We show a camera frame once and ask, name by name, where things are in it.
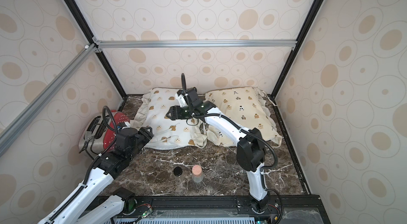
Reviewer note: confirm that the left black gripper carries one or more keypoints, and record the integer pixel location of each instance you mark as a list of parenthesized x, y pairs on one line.
[(146, 133)]

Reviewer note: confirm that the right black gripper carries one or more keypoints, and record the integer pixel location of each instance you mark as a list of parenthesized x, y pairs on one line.
[(173, 113)]

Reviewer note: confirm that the white pillow brown bear print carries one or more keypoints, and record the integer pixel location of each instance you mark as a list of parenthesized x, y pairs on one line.
[(168, 134)]

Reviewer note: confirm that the cream pillow bear panda print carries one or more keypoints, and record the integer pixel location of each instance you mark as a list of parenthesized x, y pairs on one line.
[(247, 107)]

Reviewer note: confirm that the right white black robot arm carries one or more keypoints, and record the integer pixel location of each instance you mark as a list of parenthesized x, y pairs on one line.
[(253, 154)]

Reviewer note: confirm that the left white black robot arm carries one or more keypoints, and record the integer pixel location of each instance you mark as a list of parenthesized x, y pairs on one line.
[(103, 170)]

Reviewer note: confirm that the red silver toaster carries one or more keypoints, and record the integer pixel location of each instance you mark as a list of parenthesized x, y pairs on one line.
[(96, 137)]

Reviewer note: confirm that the black lid glass jar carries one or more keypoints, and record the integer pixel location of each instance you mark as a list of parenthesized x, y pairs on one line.
[(177, 171)]

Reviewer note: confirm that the pink lid glass jar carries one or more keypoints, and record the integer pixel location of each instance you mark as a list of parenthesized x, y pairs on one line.
[(197, 174)]

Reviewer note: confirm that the horizontal silver aluminium bar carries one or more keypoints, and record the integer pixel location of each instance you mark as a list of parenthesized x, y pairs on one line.
[(197, 43)]

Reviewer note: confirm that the diagonal silver aluminium bar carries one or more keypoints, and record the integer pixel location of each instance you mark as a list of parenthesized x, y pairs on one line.
[(19, 124)]

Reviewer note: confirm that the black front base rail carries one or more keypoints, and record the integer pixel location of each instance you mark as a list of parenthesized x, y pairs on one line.
[(286, 209)]

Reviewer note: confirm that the left black frame post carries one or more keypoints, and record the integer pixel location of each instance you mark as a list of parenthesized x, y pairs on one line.
[(90, 37)]

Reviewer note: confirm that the black frame post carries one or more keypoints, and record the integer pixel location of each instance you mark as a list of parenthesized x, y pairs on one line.
[(90, 37), (309, 20)]

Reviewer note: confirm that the right black frame post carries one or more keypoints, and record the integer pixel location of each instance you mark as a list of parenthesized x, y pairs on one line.
[(309, 20)]

